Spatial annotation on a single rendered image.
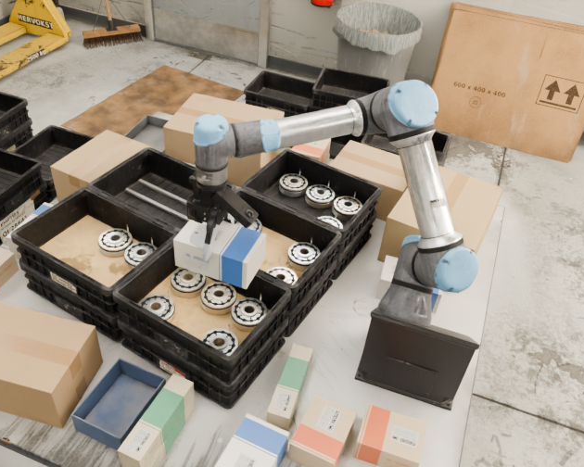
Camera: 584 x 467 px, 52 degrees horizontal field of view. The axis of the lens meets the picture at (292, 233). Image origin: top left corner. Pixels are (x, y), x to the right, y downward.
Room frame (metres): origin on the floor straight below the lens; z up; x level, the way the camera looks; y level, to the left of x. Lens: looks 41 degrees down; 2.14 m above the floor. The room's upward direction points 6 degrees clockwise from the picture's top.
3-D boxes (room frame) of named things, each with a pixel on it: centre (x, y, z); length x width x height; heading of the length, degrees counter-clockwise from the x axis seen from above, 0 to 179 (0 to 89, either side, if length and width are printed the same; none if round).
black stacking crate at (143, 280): (1.11, 0.22, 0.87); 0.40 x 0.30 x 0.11; 62
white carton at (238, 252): (1.12, 0.18, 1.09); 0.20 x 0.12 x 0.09; 73
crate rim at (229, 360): (1.11, 0.22, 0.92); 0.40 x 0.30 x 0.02; 62
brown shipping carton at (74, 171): (1.80, 0.72, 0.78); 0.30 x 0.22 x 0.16; 156
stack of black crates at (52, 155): (2.32, 1.18, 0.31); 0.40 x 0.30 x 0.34; 163
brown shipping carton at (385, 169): (1.93, -0.29, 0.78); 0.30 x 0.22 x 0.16; 67
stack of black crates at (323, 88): (3.09, -0.25, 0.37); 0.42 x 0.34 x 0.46; 73
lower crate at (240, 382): (1.11, 0.22, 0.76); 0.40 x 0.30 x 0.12; 62
